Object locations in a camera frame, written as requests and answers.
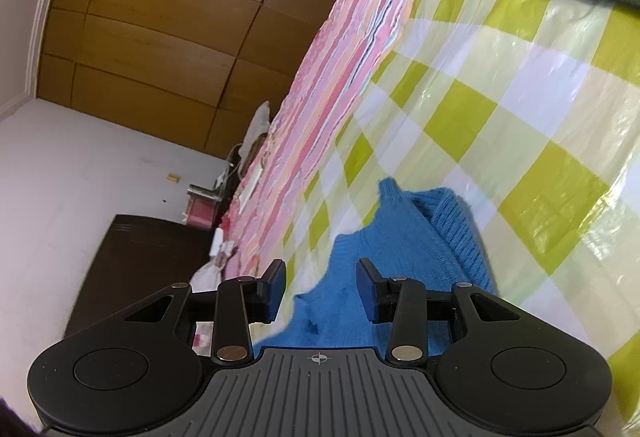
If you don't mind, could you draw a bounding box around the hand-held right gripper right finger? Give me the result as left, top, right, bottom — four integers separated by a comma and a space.
355, 258, 526, 364

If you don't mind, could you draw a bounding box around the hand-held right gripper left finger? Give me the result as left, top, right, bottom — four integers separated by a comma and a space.
115, 259, 288, 364

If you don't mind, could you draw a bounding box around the blue striped knit sweater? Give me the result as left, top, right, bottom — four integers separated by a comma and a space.
255, 178, 498, 358

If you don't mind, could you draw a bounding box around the white flat remote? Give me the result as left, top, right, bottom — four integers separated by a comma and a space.
238, 166, 264, 214

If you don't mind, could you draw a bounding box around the pink basket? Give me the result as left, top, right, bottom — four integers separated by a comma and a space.
184, 196, 221, 231

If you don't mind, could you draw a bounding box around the dark wooden headboard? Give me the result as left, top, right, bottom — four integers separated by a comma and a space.
65, 214, 221, 338

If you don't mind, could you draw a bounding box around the grey cloth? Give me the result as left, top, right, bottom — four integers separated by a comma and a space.
239, 101, 273, 168

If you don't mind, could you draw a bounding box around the pink striped bed sheet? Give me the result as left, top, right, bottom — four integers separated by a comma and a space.
220, 0, 458, 283

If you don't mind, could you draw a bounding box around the wooden wardrobe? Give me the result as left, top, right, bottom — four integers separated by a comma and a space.
35, 0, 358, 152

